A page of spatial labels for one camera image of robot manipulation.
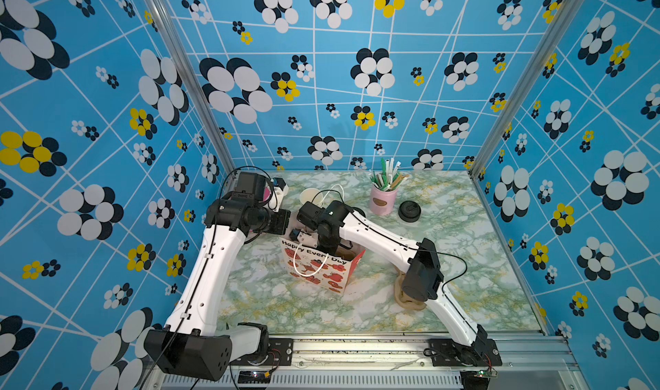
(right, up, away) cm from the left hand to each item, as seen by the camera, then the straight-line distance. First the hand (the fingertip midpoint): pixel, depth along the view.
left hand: (289, 218), depth 74 cm
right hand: (+10, -13, +10) cm, 19 cm away
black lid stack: (+43, 0, +28) cm, 52 cm away
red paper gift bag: (+13, -14, -3) cm, 19 cm away
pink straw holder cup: (+32, +4, +25) cm, 40 cm away
